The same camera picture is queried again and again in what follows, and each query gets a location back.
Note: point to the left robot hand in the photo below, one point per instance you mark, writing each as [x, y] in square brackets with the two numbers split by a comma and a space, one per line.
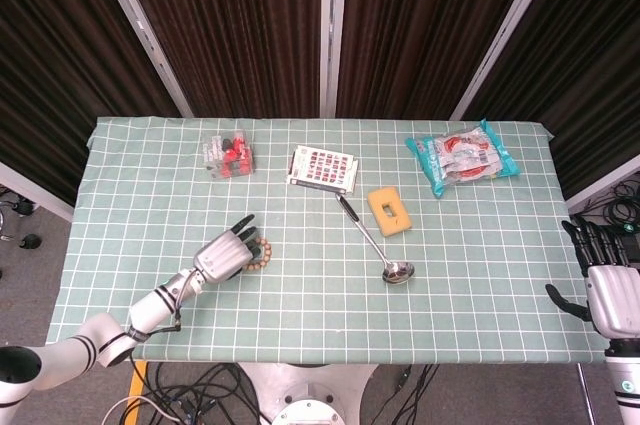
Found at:
[220, 257]

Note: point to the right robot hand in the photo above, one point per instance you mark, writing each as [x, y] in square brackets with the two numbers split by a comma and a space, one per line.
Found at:
[615, 295]

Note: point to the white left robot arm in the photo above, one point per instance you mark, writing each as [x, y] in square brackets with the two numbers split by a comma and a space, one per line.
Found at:
[150, 307]

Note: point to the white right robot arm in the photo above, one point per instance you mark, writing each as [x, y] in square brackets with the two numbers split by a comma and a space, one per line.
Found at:
[627, 385]

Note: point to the black device with green logo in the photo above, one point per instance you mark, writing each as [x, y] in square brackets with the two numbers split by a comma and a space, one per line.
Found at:
[632, 242]

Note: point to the green checkered tablecloth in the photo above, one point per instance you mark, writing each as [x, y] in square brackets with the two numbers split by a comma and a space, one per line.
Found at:
[300, 305]

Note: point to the clear box with red toy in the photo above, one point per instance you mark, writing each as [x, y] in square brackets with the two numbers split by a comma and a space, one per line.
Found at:
[230, 157]

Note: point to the flat printed card box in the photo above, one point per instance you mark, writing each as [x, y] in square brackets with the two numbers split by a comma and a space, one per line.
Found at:
[322, 167]

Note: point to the yellow floor strip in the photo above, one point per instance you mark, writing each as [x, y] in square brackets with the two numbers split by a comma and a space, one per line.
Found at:
[137, 380]

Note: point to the yellow sponge with hole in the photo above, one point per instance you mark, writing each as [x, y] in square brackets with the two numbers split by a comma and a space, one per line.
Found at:
[377, 202]

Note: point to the teal snack bag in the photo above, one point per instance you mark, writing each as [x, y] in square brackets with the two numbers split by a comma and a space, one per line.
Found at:
[460, 155]

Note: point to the dark brown curtain panel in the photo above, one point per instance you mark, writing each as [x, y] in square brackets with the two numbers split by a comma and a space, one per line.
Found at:
[60, 70]
[415, 30]
[590, 70]
[240, 30]

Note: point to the white partition base rail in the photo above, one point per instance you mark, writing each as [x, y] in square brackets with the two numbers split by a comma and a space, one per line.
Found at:
[605, 182]
[35, 190]

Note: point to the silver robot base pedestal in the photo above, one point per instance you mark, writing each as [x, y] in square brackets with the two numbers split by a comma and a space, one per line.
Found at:
[305, 390]

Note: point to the white partition post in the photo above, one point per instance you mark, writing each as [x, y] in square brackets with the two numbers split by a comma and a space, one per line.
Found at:
[505, 30]
[332, 45]
[145, 30]

